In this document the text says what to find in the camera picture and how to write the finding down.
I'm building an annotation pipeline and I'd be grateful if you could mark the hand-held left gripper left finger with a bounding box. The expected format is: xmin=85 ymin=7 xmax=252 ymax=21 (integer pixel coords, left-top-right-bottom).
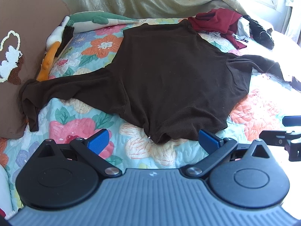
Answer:
xmin=35 ymin=129 xmax=123 ymax=178

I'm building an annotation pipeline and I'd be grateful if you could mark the floral quilt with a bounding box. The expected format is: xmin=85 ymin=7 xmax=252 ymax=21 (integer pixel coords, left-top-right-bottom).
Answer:
xmin=0 ymin=16 xmax=301 ymax=213

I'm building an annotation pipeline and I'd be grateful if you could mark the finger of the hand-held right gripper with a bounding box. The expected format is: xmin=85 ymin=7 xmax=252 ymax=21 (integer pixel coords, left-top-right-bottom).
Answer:
xmin=283 ymin=115 xmax=301 ymax=127
xmin=261 ymin=129 xmax=301 ymax=162

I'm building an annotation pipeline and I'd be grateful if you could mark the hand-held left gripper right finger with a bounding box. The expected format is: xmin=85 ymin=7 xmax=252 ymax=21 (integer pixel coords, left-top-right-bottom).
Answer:
xmin=181 ymin=129 xmax=271 ymax=178

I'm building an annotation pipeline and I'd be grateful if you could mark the black garment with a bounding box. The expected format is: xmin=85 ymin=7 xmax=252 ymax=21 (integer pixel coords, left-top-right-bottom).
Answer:
xmin=242 ymin=15 xmax=275 ymax=50

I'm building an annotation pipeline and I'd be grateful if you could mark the brown embroidered pillow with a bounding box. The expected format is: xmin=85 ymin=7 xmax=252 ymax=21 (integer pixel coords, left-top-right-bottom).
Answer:
xmin=0 ymin=0 xmax=71 ymax=139

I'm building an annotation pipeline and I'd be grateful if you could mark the dark brown sweater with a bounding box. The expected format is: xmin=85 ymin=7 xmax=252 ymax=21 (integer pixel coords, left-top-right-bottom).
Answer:
xmin=21 ymin=19 xmax=292 ymax=144

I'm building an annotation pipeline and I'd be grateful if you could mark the white cloth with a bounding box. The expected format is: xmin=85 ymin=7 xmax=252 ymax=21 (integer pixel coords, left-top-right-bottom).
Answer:
xmin=0 ymin=163 xmax=15 ymax=218

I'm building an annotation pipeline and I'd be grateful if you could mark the dark red garment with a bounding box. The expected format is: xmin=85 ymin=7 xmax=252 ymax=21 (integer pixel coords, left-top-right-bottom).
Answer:
xmin=188 ymin=8 xmax=247 ymax=50

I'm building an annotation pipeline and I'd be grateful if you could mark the light grey garment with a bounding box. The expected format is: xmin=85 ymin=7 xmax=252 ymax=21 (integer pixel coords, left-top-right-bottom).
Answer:
xmin=232 ymin=19 xmax=250 ymax=43

